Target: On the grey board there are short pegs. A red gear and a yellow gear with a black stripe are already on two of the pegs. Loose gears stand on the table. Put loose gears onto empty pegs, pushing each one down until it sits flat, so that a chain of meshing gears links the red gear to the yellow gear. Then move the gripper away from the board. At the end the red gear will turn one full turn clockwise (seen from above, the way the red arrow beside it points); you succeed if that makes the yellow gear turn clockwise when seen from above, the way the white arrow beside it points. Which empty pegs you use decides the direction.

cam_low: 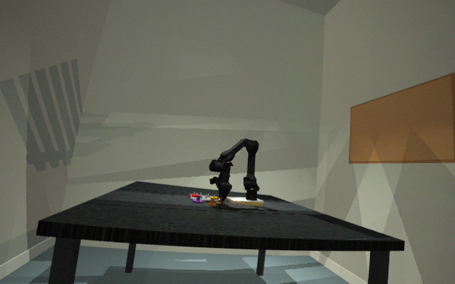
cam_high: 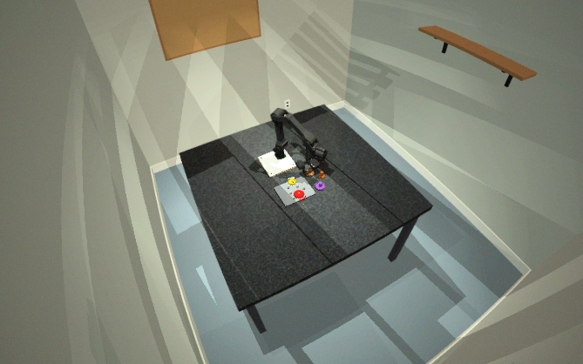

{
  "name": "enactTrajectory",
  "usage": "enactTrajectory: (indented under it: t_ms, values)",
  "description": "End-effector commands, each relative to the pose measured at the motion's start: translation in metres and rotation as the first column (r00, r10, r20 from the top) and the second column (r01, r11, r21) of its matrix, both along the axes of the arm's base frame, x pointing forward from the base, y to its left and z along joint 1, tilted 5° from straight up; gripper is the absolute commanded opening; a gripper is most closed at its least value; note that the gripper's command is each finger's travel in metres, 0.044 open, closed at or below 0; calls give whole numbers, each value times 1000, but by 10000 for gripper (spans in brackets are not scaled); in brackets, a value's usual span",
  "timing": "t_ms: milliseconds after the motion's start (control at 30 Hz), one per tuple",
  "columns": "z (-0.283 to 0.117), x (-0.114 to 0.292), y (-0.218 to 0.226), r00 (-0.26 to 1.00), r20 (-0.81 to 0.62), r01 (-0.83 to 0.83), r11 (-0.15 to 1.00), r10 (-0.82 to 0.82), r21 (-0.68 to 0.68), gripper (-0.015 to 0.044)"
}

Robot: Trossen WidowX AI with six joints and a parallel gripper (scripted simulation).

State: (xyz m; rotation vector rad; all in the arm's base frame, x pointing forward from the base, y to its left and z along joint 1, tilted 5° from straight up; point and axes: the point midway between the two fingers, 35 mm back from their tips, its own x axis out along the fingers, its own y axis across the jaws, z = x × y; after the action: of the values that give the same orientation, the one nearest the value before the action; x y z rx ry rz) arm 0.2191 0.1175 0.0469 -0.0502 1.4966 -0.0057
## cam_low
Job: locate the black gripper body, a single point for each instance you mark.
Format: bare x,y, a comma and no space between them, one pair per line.
225,181

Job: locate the purple gear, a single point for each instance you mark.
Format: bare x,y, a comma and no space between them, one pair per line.
197,199

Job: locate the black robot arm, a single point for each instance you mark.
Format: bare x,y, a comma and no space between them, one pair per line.
249,181

